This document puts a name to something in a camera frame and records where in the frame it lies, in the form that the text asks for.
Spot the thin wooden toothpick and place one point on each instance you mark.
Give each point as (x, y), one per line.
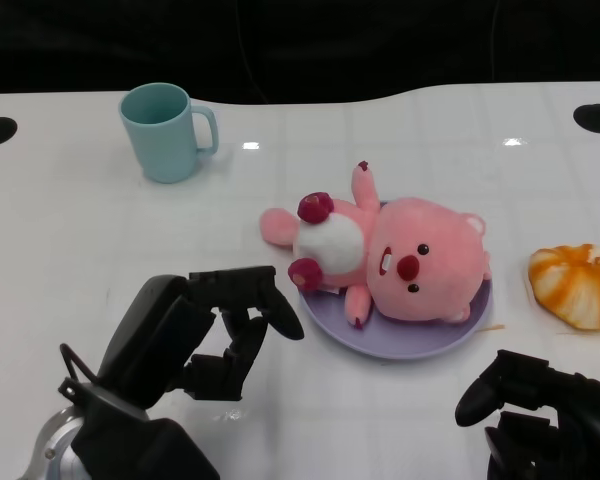
(492, 328)

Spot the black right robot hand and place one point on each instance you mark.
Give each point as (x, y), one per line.
(585, 430)

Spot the lavender plastic plate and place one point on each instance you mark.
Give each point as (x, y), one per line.
(410, 340)

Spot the orange and white bread toy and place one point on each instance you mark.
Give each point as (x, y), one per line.
(580, 290)

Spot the pink plush beaver doll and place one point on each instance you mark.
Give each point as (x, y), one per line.
(430, 240)

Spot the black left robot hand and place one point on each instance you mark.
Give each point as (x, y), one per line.
(150, 340)

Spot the teal plastic mug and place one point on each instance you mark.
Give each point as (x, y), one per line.
(162, 145)

